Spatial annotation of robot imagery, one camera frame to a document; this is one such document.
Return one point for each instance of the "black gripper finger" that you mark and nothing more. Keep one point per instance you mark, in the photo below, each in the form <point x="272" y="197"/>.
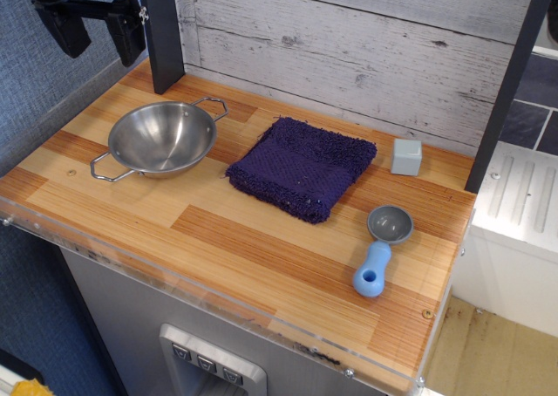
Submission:
<point x="67" y="28"/>
<point x="125" y="25"/>

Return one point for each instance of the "purple terry rag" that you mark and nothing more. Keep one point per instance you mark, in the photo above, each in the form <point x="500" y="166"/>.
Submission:
<point x="301" y="169"/>

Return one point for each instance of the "clear acrylic table guard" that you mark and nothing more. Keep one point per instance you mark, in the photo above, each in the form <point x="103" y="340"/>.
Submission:
<point x="278" y="277"/>

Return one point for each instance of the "small grey cube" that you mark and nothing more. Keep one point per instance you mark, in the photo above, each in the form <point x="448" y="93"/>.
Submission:
<point x="406" y="157"/>

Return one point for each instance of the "blue and grey scoop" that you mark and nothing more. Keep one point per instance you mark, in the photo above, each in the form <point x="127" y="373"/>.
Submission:
<point x="388" y="225"/>

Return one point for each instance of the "silver dispenser panel with buttons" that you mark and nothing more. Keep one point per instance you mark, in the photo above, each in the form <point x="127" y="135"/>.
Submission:
<point x="197" y="367"/>

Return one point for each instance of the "yellow object at corner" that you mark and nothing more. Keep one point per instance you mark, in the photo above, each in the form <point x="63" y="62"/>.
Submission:
<point x="30" y="388"/>

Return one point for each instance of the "white toy sink counter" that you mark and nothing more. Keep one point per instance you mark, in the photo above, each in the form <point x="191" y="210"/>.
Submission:
<point x="508" y="262"/>

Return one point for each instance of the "dark grey left post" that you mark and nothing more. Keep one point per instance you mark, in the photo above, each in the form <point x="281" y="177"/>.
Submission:
<point x="163" y="43"/>

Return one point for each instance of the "dark grey post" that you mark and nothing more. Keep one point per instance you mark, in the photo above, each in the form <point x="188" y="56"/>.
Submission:
<point x="531" y="25"/>
<point x="163" y="43"/>

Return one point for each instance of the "stainless steel two-handled bowl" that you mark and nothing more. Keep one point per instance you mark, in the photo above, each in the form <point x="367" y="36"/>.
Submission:
<point x="163" y="139"/>

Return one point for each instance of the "dark grey right post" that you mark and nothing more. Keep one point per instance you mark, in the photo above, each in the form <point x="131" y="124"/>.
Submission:
<point x="531" y="25"/>

